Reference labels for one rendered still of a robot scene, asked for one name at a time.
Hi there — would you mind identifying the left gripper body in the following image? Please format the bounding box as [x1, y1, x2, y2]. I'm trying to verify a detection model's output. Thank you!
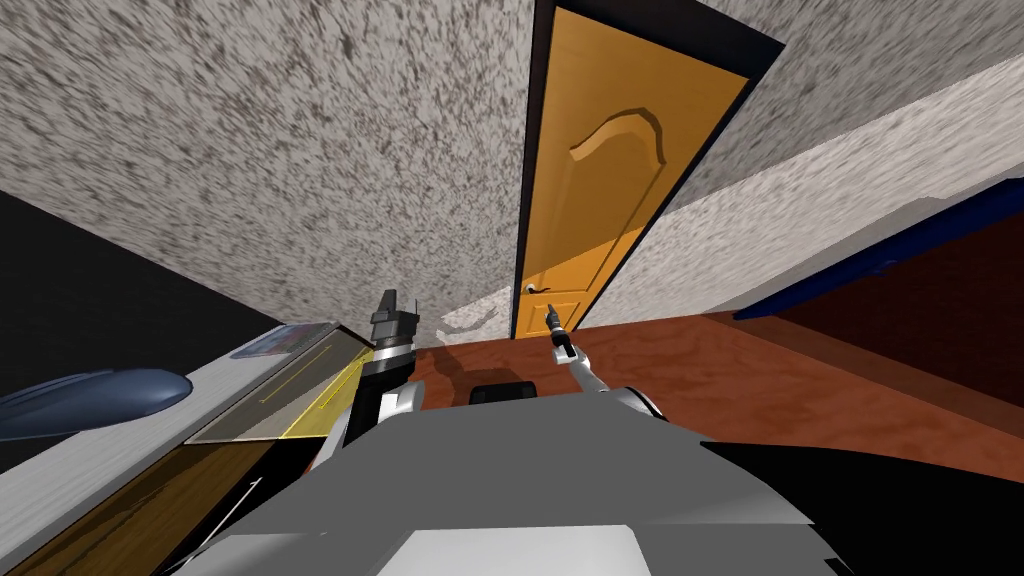
[369, 308, 422, 348]

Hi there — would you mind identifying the orange door leaf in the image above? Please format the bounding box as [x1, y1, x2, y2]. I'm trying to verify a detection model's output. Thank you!
[514, 6, 751, 342]

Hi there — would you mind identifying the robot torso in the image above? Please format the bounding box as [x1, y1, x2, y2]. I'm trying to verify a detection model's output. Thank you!
[171, 381, 819, 576]

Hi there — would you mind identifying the dark blue long ledge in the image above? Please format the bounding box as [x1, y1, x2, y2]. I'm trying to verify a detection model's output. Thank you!
[731, 179, 1024, 322]

